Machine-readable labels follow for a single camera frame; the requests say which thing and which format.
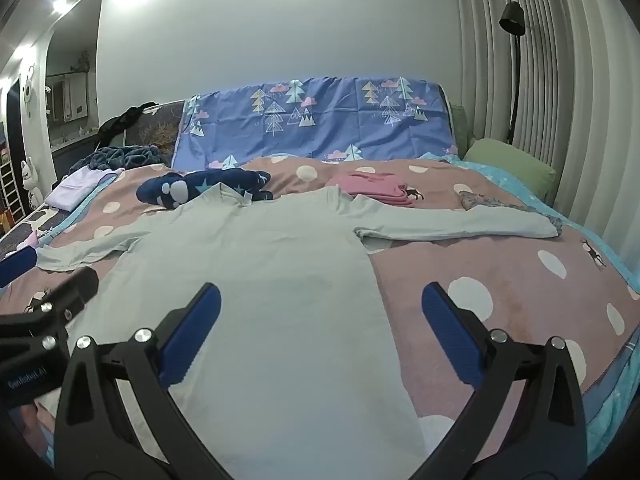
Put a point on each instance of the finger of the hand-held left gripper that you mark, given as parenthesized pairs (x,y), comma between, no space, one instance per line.
(75,287)
(17,266)

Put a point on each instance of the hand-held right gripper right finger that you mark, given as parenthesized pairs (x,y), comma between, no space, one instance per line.
(450,332)

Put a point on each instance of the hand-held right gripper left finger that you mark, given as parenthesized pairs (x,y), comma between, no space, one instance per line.
(194,332)

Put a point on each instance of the pale grey long-sleeve shirt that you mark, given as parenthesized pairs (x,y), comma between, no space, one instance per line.
(280,270)

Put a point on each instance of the pink folded clothes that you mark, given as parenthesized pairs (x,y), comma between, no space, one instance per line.
(372,187)

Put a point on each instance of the dark printed bedsheet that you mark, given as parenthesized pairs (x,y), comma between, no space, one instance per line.
(30,222)

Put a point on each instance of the pink polka dot blanket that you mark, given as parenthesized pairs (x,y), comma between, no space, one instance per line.
(500,270)

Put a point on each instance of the white ladder rack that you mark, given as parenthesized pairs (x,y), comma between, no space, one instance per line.
(7,185)

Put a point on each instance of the white cat figurine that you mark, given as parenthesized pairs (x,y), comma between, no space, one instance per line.
(31,180)

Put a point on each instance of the lavender folded cloth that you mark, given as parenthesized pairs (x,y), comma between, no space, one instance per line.
(75,187)

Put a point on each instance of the grey floral cloth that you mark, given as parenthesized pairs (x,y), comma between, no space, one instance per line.
(472,201)

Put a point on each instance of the navy star-patterned garment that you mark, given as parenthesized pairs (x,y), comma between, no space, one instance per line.
(165,187)

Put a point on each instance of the dark blue knit blanket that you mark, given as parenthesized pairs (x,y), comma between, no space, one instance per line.
(130,155)

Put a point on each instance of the turquoise bedsheet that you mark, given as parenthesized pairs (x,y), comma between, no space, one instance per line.
(530,192)

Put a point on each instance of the black garment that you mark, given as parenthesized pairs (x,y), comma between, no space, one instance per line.
(120,122)

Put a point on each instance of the brown patterned headboard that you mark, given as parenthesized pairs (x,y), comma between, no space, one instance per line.
(155,130)

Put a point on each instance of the green pillow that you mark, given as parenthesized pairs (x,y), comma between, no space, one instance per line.
(460,125)
(510,165)

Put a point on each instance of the blue tree print sheet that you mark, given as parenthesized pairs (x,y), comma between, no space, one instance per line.
(330,125)

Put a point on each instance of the beige pleated curtain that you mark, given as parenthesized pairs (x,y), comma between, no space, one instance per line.
(575,85)

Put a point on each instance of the black floor lamp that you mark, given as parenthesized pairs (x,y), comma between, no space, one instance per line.
(512,17)

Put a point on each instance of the white wall decoration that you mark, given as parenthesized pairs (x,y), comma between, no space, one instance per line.
(27,92)

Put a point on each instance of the wall cabinet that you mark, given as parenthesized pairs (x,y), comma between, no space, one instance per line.
(67,97)

